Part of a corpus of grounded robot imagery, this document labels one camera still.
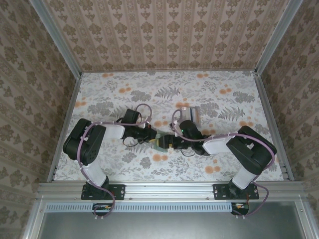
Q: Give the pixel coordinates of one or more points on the black connector box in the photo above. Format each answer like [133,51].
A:
[102,210]
[240,209]

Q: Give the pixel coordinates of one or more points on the right aluminium side rail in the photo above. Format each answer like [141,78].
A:
[266,99]

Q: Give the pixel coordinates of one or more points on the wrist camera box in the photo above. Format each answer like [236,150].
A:
[132,116]
[189,129]

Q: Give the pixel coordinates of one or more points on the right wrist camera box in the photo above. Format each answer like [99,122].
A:
[189,129]

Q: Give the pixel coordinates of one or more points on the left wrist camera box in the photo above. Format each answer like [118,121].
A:
[132,116]

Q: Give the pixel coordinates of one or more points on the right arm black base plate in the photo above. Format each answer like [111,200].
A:
[219,191]

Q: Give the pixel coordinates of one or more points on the left black connector box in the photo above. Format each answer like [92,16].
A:
[102,210]

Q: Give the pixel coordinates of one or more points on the right aluminium corner post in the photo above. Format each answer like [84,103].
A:
[276,35]

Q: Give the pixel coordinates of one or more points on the mint green card holder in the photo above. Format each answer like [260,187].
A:
[162,150]

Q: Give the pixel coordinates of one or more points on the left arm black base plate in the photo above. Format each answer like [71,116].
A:
[119,191]

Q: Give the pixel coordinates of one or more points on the right black connector box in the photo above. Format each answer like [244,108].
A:
[240,209]

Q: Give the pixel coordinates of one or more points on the aluminium front frame rail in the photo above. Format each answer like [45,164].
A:
[169,190]

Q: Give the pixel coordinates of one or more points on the grey metal panel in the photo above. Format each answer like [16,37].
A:
[169,226]

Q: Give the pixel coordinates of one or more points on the aluminium side rail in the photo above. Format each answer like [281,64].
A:
[72,99]
[266,99]

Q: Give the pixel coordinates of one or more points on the left aluminium corner post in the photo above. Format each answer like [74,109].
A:
[57,39]

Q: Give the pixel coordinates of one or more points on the floral table cover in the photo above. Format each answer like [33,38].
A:
[139,87]

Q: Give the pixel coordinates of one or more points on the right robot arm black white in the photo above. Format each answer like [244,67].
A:
[249,149]

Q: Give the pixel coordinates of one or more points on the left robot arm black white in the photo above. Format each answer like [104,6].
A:
[82,142]

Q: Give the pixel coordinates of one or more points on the aluminium corner post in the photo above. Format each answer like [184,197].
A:
[57,39]
[276,35]

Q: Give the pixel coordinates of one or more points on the left aluminium side rail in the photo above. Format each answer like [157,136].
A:
[72,99]

